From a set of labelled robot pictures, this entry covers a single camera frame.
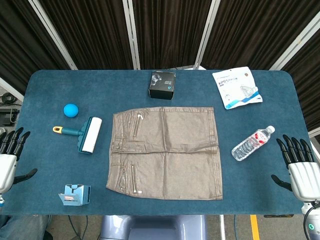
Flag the blue floor cable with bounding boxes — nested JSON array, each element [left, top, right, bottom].
[[67, 215, 89, 240]]

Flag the brown coated skirt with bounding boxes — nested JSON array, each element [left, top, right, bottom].
[[105, 106, 224, 201]]

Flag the white table leg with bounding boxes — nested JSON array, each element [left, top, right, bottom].
[[219, 214, 227, 240]]

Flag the dark curtain divider panel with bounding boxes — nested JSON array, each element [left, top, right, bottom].
[[28, 0, 141, 70], [194, 0, 320, 71], [122, 0, 221, 70], [0, 0, 76, 96]]

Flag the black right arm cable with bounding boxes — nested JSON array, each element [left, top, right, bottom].
[[303, 206, 316, 240]]

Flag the small blue open carton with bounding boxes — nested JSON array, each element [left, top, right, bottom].
[[58, 183, 92, 207]]

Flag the clear plastic water bottle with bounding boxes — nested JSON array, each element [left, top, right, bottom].
[[231, 125, 276, 162]]

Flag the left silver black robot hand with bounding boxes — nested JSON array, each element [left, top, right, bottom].
[[0, 127, 39, 194]]

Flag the coiled black floor cables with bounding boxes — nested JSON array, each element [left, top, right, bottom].
[[0, 91, 19, 105]]

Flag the black cardboard product box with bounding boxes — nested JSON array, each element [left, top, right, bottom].
[[147, 70, 177, 101]]

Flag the black floor equipment box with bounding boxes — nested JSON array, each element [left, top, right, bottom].
[[0, 104, 21, 126]]

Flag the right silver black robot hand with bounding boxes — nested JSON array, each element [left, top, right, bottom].
[[271, 134, 320, 202]]

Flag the white KP95 mask package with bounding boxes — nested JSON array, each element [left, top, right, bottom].
[[212, 66, 264, 110]]

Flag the grey blue robot torso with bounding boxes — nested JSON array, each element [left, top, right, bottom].
[[99, 214, 209, 240]]

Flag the teal handle lint roller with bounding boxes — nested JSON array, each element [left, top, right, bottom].
[[52, 115, 103, 154]]

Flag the blue rubber ball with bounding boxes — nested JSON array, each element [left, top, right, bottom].
[[63, 102, 80, 118]]

